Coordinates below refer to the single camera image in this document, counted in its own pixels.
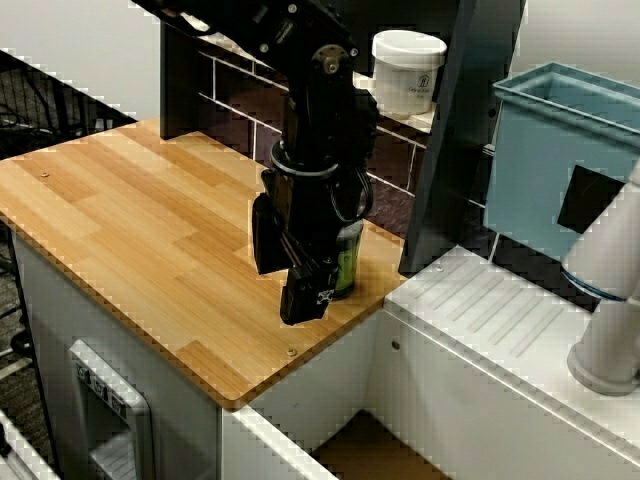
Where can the grey toy faucet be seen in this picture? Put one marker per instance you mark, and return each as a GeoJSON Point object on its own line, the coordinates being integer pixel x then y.
{"type": "Point", "coordinates": [610, 320]}

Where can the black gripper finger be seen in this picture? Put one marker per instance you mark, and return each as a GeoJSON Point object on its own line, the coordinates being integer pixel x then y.
{"type": "Point", "coordinates": [267, 235]}
{"type": "Point", "coordinates": [305, 295]}

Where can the green can with silver lid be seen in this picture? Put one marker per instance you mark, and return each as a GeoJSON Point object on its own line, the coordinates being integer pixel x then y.
{"type": "Point", "coordinates": [347, 260]}

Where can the grey dispenser panel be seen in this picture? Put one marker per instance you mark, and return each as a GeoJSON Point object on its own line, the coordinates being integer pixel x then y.
{"type": "Point", "coordinates": [112, 405]}

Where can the black square sticker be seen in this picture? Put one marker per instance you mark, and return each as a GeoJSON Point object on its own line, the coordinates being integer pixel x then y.
{"type": "Point", "coordinates": [590, 200]}

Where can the white toy sink unit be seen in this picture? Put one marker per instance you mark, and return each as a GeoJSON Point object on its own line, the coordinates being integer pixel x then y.
{"type": "Point", "coordinates": [500, 350]}

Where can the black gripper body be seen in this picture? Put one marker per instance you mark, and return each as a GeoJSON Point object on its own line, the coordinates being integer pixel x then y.
{"type": "Point", "coordinates": [310, 210]}

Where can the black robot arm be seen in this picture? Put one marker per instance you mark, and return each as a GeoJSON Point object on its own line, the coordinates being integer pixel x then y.
{"type": "Point", "coordinates": [310, 85]}

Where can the white lidded jar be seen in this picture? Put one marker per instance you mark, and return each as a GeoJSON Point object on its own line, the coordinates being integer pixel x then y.
{"type": "Point", "coordinates": [407, 75]}

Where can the white toy kitchen cabinet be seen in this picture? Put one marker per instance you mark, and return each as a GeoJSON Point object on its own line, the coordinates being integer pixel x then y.
{"type": "Point", "coordinates": [55, 310]}

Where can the wooden countertop board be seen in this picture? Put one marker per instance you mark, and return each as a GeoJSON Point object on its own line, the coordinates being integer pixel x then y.
{"type": "Point", "coordinates": [140, 225]}

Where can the blue plastic bin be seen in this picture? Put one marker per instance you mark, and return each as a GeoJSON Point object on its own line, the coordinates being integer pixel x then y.
{"type": "Point", "coordinates": [530, 165]}

